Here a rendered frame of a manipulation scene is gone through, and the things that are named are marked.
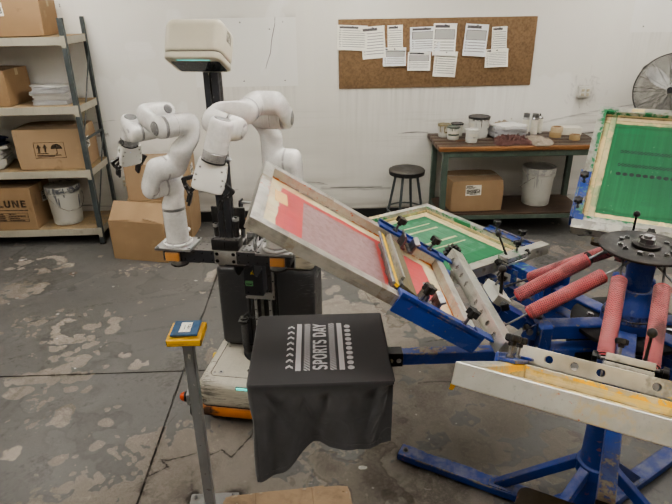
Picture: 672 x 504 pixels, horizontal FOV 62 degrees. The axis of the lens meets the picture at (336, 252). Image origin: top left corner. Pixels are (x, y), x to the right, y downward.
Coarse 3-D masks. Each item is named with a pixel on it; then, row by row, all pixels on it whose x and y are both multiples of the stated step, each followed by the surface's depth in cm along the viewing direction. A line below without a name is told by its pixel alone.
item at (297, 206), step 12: (288, 192) 199; (288, 204) 188; (300, 204) 195; (300, 216) 184; (312, 216) 191; (324, 216) 198; (324, 228) 188; (336, 228) 194; (348, 228) 202; (348, 240) 191; (360, 240) 198; (372, 240) 206; (372, 252) 194; (408, 264) 206; (420, 276) 202
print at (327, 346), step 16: (288, 336) 208; (304, 336) 208; (320, 336) 208; (336, 336) 208; (288, 352) 199; (304, 352) 199; (320, 352) 199; (336, 352) 199; (352, 352) 199; (288, 368) 190; (304, 368) 190; (320, 368) 190; (336, 368) 190; (352, 368) 190
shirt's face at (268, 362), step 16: (272, 320) 219; (288, 320) 219; (304, 320) 219; (320, 320) 219; (336, 320) 219; (352, 320) 218; (368, 320) 218; (256, 336) 209; (272, 336) 209; (352, 336) 208; (368, 336) 208; (384, 336) 208; (256, 352) 199; (272, 352) 199; (368, 352) 198; (384, 352) 198; (256, 368) 191; (272, 368) 190; (368, 368) 190; (384, 368) 190; (256, 384) 183
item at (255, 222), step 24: (264, 168) 194; (264, 192) 173; (312, 192) 206; (360, 216) 210; (288, 240) 154; (336, 264) 158; (432, 264) 219; (360, 288) 161; (384, 288) 161; (456, 312) 184
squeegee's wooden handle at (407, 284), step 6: (384, 234) 207; (396, 246) 203; (402, 258) 196; (402, 264) 189; (408, 276) 183; (402, 282) 172; (408, 282) 177; (396, 288) 171; (402, 288) 171; (408, 288) 172; (414, 288) 177; (414, 294) 172
